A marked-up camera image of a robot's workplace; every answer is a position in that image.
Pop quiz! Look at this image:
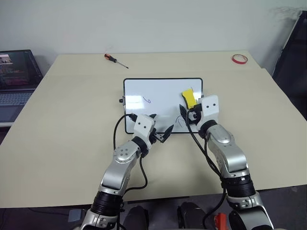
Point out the dark rounded shape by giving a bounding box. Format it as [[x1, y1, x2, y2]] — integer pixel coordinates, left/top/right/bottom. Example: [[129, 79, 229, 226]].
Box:
[[177, 202, 210, 230], [122, 205, 150, 230]]

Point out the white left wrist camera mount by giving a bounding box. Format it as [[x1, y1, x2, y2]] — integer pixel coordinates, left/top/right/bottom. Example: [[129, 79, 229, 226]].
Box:
[[132, 114, 157, 147]]

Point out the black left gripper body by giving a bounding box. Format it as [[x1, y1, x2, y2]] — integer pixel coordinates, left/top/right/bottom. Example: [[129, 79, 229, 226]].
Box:
[[149, 129, 165, 145]]

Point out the open grey laptop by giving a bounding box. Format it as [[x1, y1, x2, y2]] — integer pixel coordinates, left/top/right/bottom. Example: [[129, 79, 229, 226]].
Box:
[[0, 49, 44, 127]]

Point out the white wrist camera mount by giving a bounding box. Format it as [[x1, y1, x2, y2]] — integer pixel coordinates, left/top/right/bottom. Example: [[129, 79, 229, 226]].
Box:
[[132, 114, 157, 147], [198, 95, 220, 133]]

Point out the orange and black handled screwdriver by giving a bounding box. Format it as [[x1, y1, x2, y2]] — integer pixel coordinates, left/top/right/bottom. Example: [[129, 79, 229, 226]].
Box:
[[104, 54, 130, 69]]

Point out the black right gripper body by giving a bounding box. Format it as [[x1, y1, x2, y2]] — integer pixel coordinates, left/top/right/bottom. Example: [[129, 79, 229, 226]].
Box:
[[186, 103, 203, 127]]

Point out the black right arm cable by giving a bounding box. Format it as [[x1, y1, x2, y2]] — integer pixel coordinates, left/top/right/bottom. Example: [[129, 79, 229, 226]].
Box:
[[186, 110, 228, 230]]

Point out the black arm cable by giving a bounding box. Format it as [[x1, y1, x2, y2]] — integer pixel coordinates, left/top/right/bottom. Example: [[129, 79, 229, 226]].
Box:
[[113, 114, 148, 190], [186, 110, 228, 230]]

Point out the grey flat floor object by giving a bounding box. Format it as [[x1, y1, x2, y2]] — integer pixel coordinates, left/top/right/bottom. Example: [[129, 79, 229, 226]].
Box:
[[68, 208, 86, 222]]

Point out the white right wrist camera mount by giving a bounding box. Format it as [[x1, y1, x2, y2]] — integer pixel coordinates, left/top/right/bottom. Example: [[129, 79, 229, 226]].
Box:
[[198, 95, 220, 133]]

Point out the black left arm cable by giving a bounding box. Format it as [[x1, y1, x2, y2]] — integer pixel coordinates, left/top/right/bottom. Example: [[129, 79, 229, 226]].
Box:
[[113, 114, 148, 190]]

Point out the yellow whiteboard eraser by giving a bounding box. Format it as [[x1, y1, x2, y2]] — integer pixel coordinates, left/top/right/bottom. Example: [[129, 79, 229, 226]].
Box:
[[181, 87, 198, 109]]

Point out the red tape roll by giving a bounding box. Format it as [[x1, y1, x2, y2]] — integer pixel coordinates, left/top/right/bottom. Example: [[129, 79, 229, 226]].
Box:
[[231, 53, 249, 65]]

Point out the red plastic object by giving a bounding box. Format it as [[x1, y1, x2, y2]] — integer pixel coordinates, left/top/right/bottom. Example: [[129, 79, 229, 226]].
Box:
[[213, 212, 227, 230]]

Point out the black chair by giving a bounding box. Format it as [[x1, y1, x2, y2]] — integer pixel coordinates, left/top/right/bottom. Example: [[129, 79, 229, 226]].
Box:
[[272, 10, 307, 113]]

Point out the white whiteboard with black frame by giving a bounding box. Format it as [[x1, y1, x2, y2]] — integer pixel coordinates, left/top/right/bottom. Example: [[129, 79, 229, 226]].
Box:
[[119, 77, 204, 135]]

